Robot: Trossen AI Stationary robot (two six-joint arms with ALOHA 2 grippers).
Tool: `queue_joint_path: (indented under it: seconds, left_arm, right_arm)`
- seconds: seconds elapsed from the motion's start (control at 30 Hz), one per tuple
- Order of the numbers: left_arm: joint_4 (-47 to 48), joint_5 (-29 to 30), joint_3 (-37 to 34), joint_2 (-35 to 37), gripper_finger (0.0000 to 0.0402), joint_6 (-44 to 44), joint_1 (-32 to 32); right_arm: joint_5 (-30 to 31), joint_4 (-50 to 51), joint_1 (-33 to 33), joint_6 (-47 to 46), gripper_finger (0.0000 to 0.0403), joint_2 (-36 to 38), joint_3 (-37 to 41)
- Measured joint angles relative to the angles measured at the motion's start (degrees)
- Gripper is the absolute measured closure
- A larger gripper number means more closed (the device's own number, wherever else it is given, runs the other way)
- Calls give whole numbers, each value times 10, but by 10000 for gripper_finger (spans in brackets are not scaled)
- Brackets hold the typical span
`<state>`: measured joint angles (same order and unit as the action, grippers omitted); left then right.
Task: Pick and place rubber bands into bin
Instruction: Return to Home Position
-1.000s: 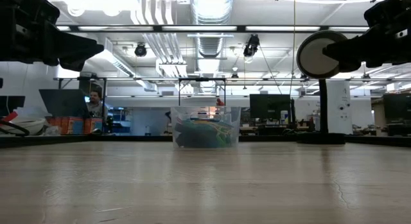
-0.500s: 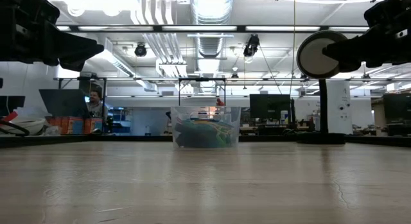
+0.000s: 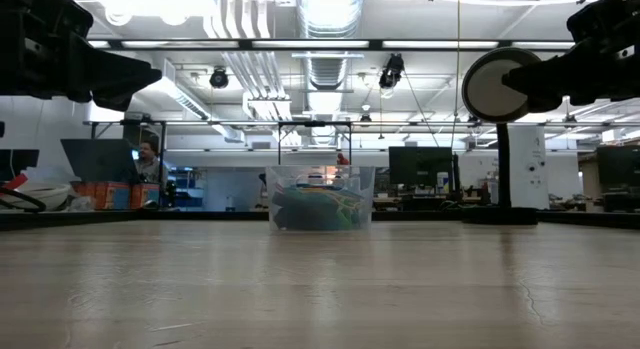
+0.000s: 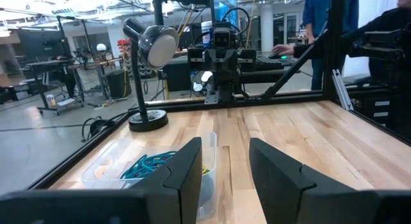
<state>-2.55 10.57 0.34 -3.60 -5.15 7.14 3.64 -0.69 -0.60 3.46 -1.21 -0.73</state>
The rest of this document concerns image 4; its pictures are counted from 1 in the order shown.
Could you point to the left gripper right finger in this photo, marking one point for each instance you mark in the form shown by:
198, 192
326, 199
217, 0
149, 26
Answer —
282, 192

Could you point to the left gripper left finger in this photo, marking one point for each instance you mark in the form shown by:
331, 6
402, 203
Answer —
183, 185

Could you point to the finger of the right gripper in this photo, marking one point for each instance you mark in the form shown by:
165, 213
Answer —
214, 65
232, 65

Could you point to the blue rubber band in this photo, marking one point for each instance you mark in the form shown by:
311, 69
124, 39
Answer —
147, 166

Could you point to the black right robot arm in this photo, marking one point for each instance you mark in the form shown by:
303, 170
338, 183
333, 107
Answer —
226, 86

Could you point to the clear plastic bin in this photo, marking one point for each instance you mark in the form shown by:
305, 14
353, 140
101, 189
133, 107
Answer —
109, 160

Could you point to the black waste bin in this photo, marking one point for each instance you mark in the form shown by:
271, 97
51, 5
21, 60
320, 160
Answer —
118, 82

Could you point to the white plastic bucket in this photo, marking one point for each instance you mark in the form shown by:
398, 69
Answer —
207, 33

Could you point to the black stand leg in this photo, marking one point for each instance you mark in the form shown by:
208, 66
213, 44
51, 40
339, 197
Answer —
295, 68

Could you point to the black desk lamp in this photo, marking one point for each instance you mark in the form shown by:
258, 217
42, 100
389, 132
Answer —
144, 73

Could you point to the person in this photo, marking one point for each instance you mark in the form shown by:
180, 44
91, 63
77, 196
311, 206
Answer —
379, 25
316, 25

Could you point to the silver aluminium extrusion bar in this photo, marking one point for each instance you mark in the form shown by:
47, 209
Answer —
342, 89

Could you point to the black drawer cabinet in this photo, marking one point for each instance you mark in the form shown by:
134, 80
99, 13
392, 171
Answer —
375, 105

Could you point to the black rolling cart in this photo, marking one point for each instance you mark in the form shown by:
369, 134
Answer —
57, 86

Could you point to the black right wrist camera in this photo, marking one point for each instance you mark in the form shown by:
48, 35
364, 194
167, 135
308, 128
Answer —
222, 38

